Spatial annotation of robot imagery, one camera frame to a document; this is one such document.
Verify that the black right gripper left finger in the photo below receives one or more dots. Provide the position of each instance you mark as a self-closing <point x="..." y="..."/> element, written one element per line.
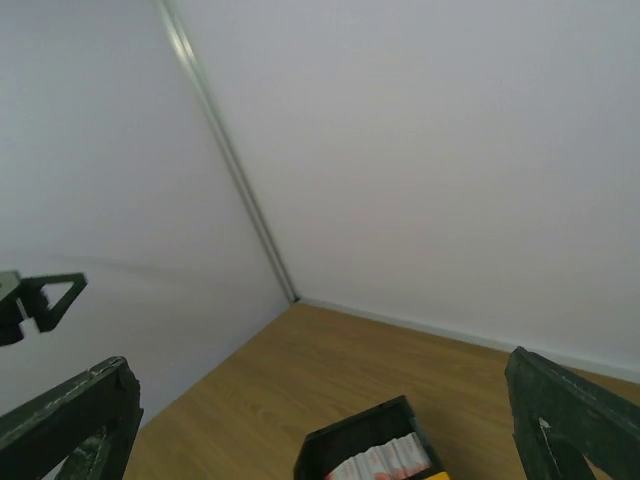
<point x="86" y="426"/>

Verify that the black left storage bin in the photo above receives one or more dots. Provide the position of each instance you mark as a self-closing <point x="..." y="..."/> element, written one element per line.
<point x="324" y="449"/>

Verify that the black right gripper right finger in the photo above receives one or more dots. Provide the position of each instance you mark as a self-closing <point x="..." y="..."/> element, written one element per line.
<point x="565" y="425"/>

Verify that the red white card stack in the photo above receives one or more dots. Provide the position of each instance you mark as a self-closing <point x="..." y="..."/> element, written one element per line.
<point x="399" y="458"/>

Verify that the yellow middle storage bin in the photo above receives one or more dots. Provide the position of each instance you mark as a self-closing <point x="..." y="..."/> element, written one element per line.
<point x="443" y="475"/>

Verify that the aluminium corner post left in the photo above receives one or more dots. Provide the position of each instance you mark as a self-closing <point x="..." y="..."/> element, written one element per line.
<point x="197" y="78"/>

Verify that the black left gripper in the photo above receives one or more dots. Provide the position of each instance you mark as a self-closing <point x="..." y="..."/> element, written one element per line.
<point x="10" y="307"/>

